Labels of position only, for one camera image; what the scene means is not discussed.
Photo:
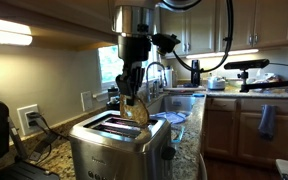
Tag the brown bread slice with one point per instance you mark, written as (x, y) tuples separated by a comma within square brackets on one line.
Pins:
[(139, 115)]

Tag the rectangular glass bowl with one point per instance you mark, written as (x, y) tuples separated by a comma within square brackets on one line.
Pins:
[(179, 135)]

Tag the white rice cooker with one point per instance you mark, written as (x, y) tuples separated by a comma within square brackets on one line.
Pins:
[(216, 83)]

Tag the tall black grinder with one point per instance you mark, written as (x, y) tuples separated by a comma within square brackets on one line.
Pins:
[(195, 75)]

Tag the white wall switch plate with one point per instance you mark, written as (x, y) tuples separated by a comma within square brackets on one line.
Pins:
[(86, 101)]

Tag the blue-rimmed plastic lid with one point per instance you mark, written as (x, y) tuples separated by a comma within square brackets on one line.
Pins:
[(172, 117)]

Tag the white paper towel roll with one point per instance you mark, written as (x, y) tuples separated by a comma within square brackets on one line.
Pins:
[(168, 77)]

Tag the black stereo camera bar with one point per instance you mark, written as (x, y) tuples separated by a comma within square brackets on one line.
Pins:
[(247, 64)]

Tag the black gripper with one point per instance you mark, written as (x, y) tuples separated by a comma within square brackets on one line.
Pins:
[(134, 50)]

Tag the white wall outlet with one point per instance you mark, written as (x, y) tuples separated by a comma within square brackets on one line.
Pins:
[(22, 115)]

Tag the blue hanging dish towel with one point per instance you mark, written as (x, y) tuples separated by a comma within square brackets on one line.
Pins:
[(267, 121)]

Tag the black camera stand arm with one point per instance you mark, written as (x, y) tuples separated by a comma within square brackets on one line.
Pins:
[(267, 85)]

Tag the stainless steel two-slot toaster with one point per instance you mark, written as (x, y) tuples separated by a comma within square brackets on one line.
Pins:
[(117, 156)]

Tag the kitchen window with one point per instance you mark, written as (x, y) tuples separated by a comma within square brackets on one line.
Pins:
[(109, 63)]

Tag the stainless steel sink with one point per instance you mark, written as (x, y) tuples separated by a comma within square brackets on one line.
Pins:
[(180, 104)]

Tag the chrome kitchen faucet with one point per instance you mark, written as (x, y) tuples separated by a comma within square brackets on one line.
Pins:
[(148, 83)]

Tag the wooden lower cabinet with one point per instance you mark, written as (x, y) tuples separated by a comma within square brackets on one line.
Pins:
[(250, 133)]

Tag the black cylindrical bottle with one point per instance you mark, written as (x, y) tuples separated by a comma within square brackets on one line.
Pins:
[(113, 106)]

